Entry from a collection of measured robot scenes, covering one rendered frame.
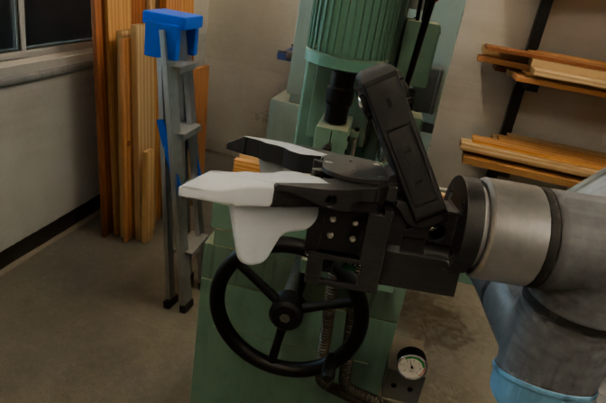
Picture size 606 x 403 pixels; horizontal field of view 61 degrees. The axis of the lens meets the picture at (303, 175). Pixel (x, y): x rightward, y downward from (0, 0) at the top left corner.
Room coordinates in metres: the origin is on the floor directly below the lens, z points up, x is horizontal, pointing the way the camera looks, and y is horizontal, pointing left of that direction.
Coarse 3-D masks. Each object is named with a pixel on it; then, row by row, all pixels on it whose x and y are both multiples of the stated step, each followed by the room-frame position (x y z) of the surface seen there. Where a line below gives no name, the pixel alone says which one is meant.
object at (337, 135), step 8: (320, 120) 1.10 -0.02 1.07; (352, 120) 1.15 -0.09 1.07; (320, 128) 1.05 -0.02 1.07; (328, 128) 1.05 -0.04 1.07; (336, 128) 1.05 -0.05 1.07; (344, 128) 1.06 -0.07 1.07; (320, 136) 1.05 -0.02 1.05; (328, 136) 1.05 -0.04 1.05; (336, 136) 1.04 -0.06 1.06; (344, 136) 1.04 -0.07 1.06; (320, 144) 1.05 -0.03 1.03; (336, 144) 1.04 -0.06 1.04; (344, 144) 1.04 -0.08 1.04; (336, 152) 1.04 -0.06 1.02; (344, 152) 1.06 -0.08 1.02
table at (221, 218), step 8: (216, 208) 0.95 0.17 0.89; (224, 208) 0.95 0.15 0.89; (216, 216) 0.95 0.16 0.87; (224, 216) 0.95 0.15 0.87; (216, 224) 0.95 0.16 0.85; (224, 224) 0.95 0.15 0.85; (288, 232) 0.94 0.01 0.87; (296, 232) 0.93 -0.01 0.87; (304, 232) 0.93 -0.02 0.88; (304, 264) 0.84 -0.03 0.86; (304, 272) 0.84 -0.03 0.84; (464, 280) 0.89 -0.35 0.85; (384, 288) 0.82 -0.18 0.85; (392, 288) 0.82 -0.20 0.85
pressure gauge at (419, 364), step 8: (400, 352) 0.86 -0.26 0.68; (408, 352) 0.85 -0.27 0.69; (416, 352) 0.85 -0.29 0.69; (400, 360) 0.84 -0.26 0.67; (408, 360) 0.84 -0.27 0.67; (416, 360) 0.84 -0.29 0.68; (424, 360) 0.84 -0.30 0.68; (400, 368) 0.84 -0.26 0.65; (408, 368) 0.84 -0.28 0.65; (416, 368) 0.84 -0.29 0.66; (424, 368) 0.84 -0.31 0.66; (408, 376) 0.84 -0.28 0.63; (416, 376) 0.84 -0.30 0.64
